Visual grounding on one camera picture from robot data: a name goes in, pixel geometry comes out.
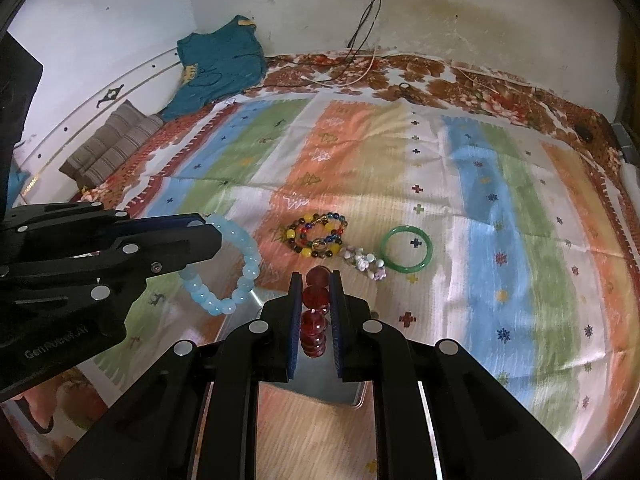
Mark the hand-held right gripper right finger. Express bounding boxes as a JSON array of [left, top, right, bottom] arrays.
[[328, 269, 584, 480]]

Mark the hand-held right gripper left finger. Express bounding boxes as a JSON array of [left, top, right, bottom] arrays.
[[57, 271, 303, 480]]

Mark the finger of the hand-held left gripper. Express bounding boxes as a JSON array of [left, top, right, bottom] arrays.
[[0, 224, 223, 303], [0, 202, 209, 262]]

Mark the red bead bracelet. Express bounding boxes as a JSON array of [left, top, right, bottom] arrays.
[[300, 267, 331, 359]]

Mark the silver metal tin box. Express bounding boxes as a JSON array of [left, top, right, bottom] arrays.
[[192, 287, 436, 480]]

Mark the white purple bead bracelet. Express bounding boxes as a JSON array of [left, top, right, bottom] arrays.
[[341, 245, 389, 281]]

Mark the light blue bead bracelet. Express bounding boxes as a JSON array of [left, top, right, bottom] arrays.
[[180, 213, 262, 317]]

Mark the green jade bangle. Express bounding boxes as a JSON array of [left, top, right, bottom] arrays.
[[380, 226, 434, 274]]

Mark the multicolour bead bracelet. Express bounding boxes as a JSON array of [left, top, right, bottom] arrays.
[[280, 212, 351, 261]]

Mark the brown striped cushion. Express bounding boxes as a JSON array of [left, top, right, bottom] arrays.
[[59, 100, 165, 190]]

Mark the striped colourful mat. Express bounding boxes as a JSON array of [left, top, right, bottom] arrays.
[[75, 94, 633, 471]]

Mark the teal cloth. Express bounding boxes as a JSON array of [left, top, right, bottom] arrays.
[[12, 167, 34, 196]]

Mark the white bed headboard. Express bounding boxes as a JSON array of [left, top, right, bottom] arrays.
[[10, 45, 187, 201]]

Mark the teal garment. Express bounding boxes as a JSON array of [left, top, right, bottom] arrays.
[[162, 15, 268, 121]]

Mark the white pillow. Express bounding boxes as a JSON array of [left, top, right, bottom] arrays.
[[619, 162, 640, 201]]

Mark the yellow curtain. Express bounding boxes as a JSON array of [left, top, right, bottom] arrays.
[[612, 5, 640, 126]]

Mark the white charging cable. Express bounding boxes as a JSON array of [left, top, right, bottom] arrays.
[[270, 47, 378, 87]]

